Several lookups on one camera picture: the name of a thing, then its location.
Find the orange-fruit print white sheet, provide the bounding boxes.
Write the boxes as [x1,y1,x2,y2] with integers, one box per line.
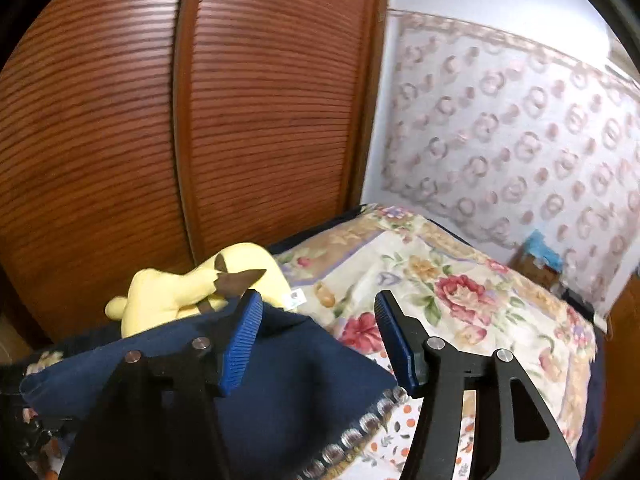
[349,386,476,480]

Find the navy circle-patterned folded garment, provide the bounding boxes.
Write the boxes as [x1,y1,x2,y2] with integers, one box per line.
[293,386,408,480]

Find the circle-patterned wall cloth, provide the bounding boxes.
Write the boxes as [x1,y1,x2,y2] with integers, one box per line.
[381,12,639,310]

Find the navy blue bed blanket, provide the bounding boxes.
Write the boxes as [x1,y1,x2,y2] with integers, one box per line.
[575,327,605,478]

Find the cardboard box with blue cloth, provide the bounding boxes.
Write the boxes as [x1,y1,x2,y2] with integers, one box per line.
[510,230,563,289]

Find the wooden sideboard cabinet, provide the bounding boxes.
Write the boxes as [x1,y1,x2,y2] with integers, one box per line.
[586,275,639,479]

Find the flower-patterned bed quilt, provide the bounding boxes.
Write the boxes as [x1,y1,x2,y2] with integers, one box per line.
[276,204,597,450]

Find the yellow plush toy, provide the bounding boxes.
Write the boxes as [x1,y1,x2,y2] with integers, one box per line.
[105,243,306,338]

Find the wooden louvred wardrobe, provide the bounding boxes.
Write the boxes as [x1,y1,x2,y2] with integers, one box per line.
[1,0,386,349]

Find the navy blue printed t-shirt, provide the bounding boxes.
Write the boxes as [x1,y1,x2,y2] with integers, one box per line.
[20,292,402,479]

